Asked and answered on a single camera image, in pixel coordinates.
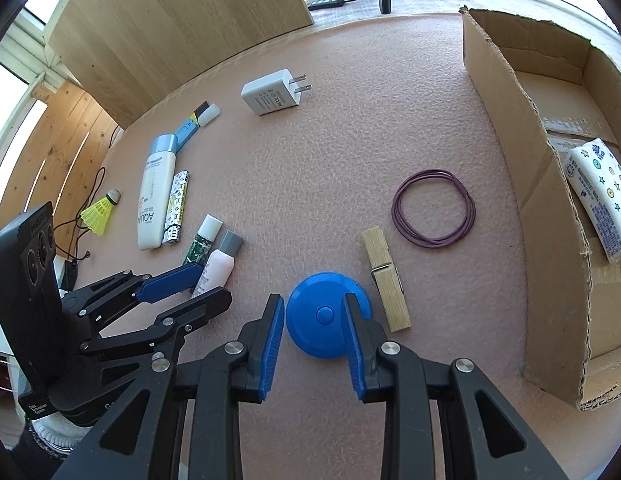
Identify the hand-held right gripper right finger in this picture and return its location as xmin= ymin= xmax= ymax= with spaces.
xmin=341 ymin=292 xmax=571 ymax=480

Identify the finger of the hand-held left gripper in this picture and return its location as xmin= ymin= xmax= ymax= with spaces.
xmin=60 ymin=262 xmax=205 ymax=333
xmin=78 ymin=286 xmax=234 ymax=356

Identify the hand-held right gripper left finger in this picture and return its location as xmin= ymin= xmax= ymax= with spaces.
xmin=50 ymin=294 xmax=286 ymax=480

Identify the white tube grey cap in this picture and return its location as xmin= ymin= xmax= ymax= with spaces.
xmin=190 ymin=230 xmax=244 ymax=300

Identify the blue round tape measure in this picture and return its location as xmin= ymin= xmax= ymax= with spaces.
xmin=285 ymin=271 xmax=374 ymax=360

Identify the green tube with white cap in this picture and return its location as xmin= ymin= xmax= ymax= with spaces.
xmin=182 ymin=214 xmax=224 ymax=266

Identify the patterned lighter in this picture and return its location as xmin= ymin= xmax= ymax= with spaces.
xmin=162 ymin=171 xmax=191 ymax=246

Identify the wooden clothespin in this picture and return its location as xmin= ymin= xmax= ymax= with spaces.
xmin=361 ymin=226 xmax=411 ymax=333

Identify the white sunscreen tube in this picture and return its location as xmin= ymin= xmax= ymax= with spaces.
xmin=137 ymin=134 xmax=178 ymax=252

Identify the yellow shuttlecock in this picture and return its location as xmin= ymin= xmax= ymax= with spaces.
xmin=79 ymin=189 xmax=122 ymax=236

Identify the purple wire coil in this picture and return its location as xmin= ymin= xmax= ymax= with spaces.
xmin=391 ymin=168 xmax=476 ymax=250

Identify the blue yellow card pack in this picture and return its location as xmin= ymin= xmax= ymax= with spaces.
xmin=174 ymin=101 xmax=211 ymax=153

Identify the white power adapter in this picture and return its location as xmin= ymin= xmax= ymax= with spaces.
xmin=240 ymin=69 xmax=311 ymax=117

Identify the cardboard box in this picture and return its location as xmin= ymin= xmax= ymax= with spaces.
xmin=458 ymin=6 xmax=621 ymax=412

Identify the person's left hand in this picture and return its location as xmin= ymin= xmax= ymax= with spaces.
xmin=30 ymin=407 xmax=91 ymax=456

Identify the pine wood panel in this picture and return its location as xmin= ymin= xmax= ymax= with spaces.
xmin=0 ymin=77 xmax=124 ymax=231

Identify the oak wood board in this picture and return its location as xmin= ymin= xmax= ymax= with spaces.
xmin=46 ymin=0 xmax=315 ymax=130

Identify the star print tissue pack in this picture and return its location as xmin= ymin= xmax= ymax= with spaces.
xmin=565 ymin=137 xmax=621 ymax=262

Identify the thin black cable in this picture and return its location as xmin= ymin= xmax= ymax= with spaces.
xmin=53 ymin=127 xmax=124 ymax=292

